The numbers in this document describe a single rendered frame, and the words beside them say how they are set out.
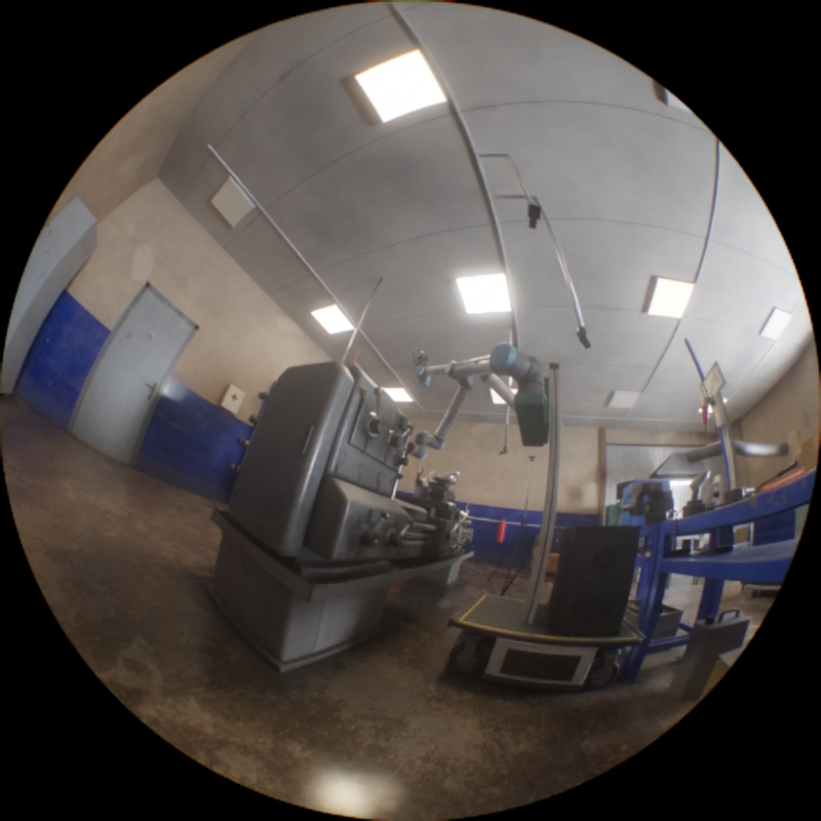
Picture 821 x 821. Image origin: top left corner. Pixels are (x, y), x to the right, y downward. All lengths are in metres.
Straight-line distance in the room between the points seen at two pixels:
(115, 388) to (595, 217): 5.54
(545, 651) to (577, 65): 3.61
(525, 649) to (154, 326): 4.52
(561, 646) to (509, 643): 0.23
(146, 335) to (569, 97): 4.99
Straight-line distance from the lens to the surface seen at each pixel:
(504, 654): 1.30
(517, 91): 2.66
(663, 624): 2.05
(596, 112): 2.79
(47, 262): 3.31
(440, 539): 2.01
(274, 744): 0.92
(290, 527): 0.92
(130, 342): 3.95
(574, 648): 1.30
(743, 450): 5.92
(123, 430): 3.91
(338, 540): 0.90
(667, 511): 1.69
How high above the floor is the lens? 0.77
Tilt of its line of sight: 23 degrees up
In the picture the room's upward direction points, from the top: 15 degrees clockwise
